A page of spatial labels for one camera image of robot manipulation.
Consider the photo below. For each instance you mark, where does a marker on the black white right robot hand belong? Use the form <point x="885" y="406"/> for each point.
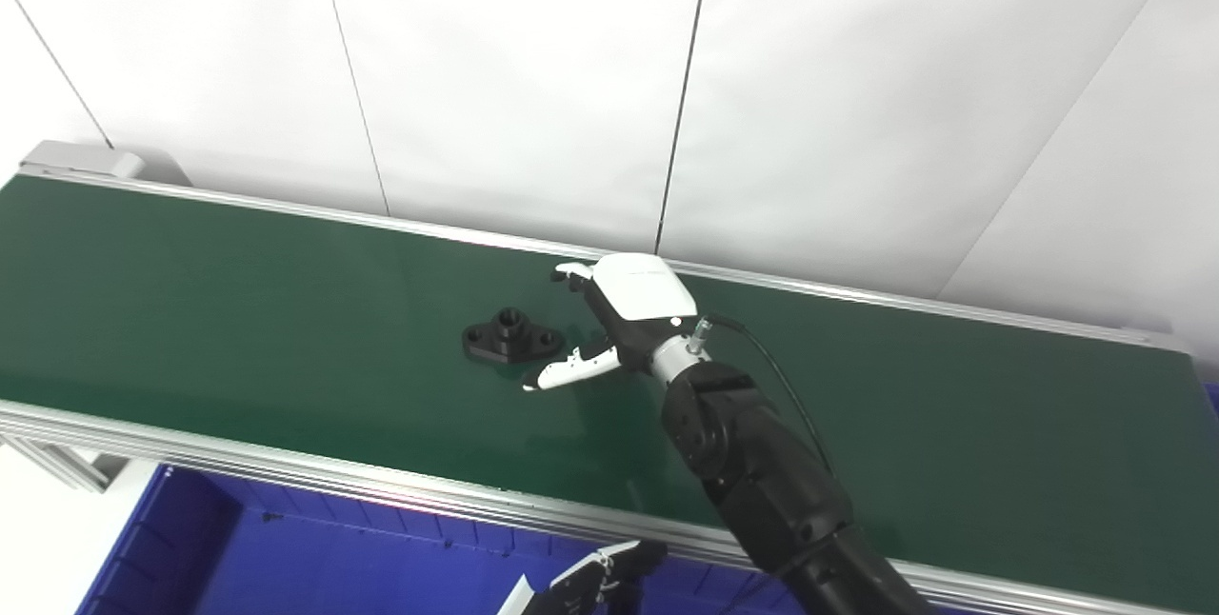
<point x="643" y="291"/>

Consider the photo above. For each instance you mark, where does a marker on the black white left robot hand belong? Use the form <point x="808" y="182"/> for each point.
<point x="581" y="586"/>

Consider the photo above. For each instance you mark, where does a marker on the black flanged machine part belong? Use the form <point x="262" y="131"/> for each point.
<point x="509" y="337"/>

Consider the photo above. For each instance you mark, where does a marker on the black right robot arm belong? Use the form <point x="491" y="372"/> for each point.
<point x="762" y="472"/>

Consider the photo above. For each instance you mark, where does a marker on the blue plastic bin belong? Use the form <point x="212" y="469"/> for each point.
<point x="1213" y="396"/>
<point x="314" y="567"/>
<point x="752" y="596"/>

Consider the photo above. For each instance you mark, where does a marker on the green conveyor belt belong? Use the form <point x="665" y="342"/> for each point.
<point x="286" y="467"/>
<point x="238" y="310"/>

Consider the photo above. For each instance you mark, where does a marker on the grey conveyor end cover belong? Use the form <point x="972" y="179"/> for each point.
<point x="86" y="161"/>

